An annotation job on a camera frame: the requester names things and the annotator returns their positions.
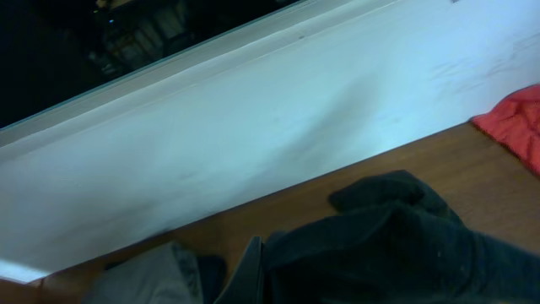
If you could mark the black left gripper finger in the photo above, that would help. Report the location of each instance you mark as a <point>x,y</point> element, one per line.
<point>246,284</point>

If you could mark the dark green t-shirt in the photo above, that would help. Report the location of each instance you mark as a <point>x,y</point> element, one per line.
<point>393,239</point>

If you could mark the navy blue folded garment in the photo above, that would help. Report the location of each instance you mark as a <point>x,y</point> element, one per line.
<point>212,271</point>

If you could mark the grey folded garment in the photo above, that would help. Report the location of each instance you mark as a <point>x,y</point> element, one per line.
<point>167,274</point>

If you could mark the red printed t-shirt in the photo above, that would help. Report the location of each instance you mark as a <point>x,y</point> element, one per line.
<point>514,123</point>

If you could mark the dark window with frame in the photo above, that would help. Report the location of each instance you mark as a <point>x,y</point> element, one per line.
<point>69,66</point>

